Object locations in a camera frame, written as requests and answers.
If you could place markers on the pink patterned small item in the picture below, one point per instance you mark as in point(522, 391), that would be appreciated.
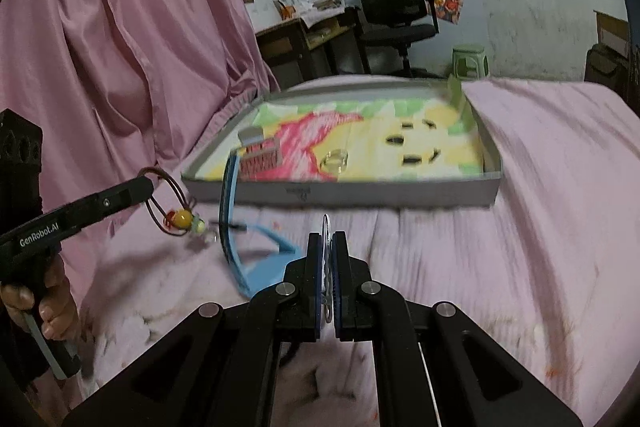
point(260, 159)

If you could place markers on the dark wooden desk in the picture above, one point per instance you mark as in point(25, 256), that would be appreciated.
point(290, 42)

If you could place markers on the cardboard box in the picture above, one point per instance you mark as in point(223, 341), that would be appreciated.
point(612, 32)

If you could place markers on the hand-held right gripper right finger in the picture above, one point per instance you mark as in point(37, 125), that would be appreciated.
point(341, 297)

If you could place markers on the colourful printed cloth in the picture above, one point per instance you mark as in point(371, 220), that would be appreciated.
point(365, 157)

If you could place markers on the person's left hand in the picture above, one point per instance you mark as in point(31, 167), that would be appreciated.
point(57, 312)

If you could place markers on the pink curtain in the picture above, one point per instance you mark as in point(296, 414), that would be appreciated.
point(125, 32)

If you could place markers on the grey shallow box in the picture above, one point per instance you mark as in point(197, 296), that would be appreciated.
point(400, 194)

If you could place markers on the pile of papers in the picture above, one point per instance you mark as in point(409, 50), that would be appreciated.
point(315, 4)

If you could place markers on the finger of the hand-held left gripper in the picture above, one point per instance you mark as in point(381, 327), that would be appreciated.
point(115, 197)

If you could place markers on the green plastic stool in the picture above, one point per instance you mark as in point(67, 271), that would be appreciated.
point(470, 52)

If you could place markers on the dark bag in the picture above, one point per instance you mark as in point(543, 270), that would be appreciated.
point(602, 72)

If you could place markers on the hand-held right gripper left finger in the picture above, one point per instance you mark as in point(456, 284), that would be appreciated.
point(313, 289)

